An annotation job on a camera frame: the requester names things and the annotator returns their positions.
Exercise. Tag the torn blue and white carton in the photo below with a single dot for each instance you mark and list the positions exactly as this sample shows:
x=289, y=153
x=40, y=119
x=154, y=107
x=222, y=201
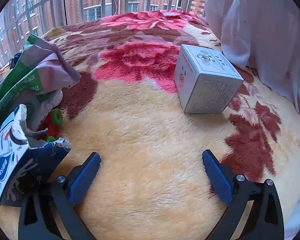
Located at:
x=12, y=160

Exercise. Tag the white cube cardboard box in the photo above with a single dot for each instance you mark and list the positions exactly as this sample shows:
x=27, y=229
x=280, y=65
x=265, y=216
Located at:
x=205, y=75

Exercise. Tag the red and green toy car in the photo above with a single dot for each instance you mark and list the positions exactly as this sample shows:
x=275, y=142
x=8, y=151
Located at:
x=56, y=116

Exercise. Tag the white sheer curtain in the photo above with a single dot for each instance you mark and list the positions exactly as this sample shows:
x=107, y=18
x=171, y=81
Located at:
x=260, y=30

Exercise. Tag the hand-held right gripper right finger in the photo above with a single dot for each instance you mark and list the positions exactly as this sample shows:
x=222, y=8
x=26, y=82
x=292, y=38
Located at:
x=217, y=177

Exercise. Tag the white window frame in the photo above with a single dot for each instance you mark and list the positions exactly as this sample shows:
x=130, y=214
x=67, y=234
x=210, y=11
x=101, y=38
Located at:
x=57, y=2

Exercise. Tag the red brick building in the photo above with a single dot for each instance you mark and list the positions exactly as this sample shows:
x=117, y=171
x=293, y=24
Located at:
x=75, y=5

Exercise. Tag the green and pink snack bag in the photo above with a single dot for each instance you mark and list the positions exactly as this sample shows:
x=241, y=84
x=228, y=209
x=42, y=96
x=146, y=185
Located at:
x=40, y=67

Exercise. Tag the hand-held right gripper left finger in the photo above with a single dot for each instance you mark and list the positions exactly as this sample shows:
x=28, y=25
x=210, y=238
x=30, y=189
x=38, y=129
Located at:
x=85, y=177

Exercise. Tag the floral plush blanket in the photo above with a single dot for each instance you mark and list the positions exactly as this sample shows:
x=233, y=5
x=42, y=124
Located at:
x=145, y=130

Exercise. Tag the metal window grille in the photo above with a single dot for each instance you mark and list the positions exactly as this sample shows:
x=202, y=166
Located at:
x=43, y=20

